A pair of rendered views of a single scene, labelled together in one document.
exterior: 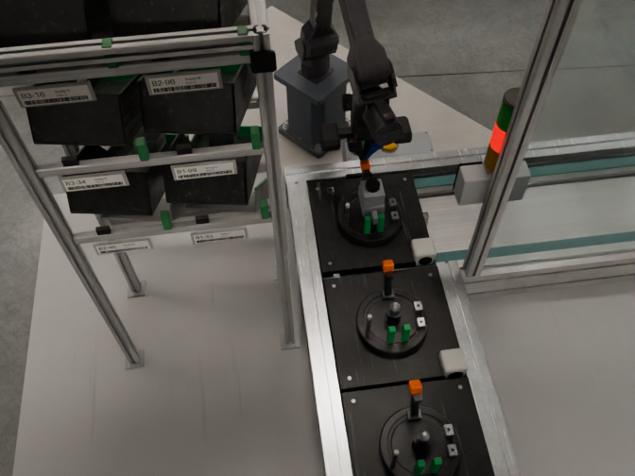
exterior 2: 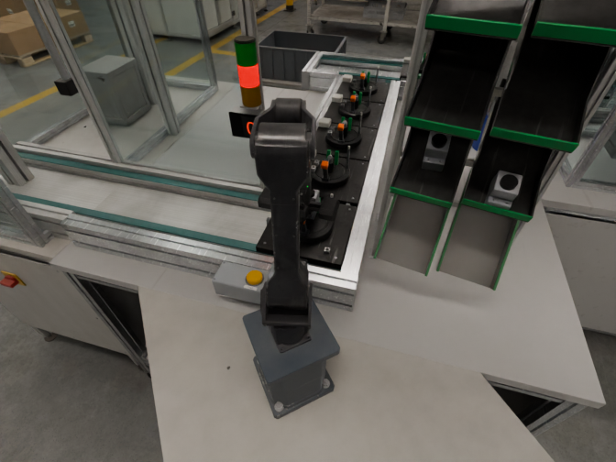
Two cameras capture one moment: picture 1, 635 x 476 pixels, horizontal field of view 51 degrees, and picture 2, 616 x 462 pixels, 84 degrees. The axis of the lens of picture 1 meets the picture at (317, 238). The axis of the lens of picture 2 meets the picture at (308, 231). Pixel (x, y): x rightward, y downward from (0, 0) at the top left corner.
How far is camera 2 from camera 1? 1.59 m
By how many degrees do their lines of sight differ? 78
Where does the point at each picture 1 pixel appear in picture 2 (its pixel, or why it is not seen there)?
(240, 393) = not seen: hidden behind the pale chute
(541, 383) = not seen: hidden behind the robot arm
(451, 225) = (250, 225)
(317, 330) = (369, 189)
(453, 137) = (177, 313)
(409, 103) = (178, 370)
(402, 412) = (345, 143)
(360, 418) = (364, 151)
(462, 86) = not seen: outside the picture
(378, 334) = (340, 167)
